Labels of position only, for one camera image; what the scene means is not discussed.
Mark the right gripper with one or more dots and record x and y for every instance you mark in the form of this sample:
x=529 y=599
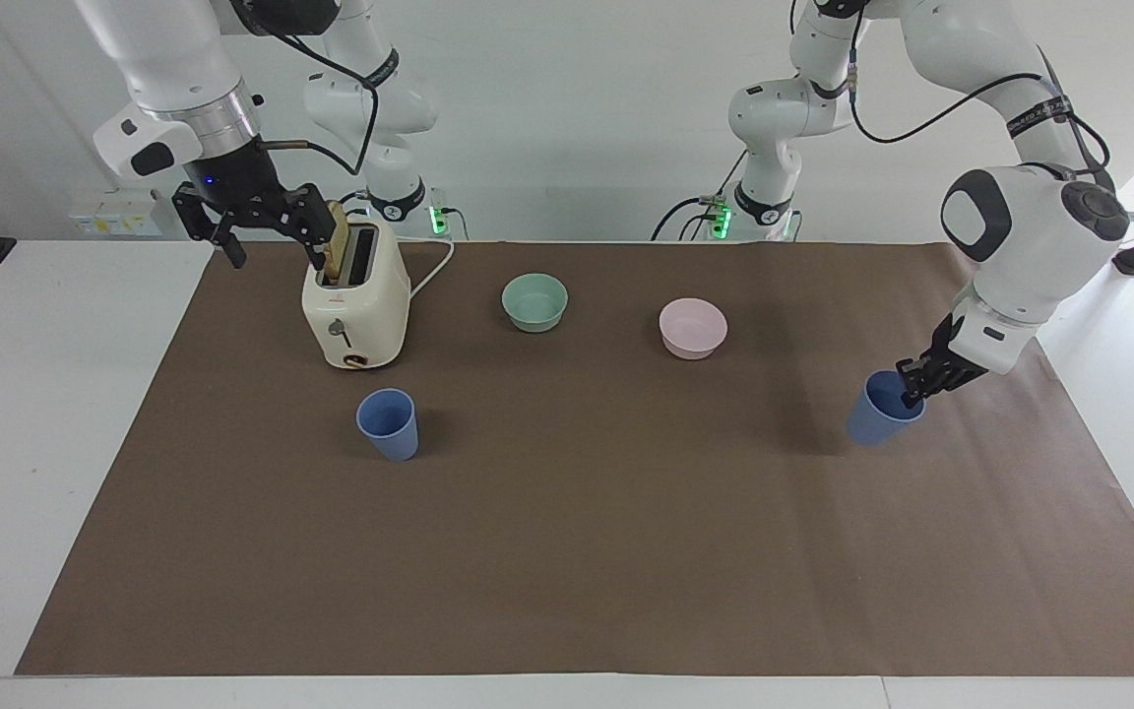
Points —
x=237 y=177

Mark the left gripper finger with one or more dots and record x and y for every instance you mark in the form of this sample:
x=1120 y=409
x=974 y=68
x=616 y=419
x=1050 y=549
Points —
x=937 y=345
x=961 y=374

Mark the green bowl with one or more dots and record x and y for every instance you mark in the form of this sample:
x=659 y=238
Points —
x=535 y=307

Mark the toast slice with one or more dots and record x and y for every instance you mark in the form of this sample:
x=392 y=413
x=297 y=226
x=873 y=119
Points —
x=336 y=246

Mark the white wall socket strip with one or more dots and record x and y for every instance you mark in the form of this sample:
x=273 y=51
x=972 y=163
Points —
x=114 y=217

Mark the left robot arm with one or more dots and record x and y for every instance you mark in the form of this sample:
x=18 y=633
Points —
x=1030 y=246

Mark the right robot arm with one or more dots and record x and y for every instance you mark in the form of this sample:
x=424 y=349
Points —
x=173 y=49

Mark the pink bowl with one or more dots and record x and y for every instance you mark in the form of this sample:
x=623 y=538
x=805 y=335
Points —
x=693 y=335

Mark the blue plastic cup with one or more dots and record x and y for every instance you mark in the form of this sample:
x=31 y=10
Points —
x=872 y=418
x=390 y=433

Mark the cream toaster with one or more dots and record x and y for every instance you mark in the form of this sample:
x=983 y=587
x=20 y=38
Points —
x=355 y=315

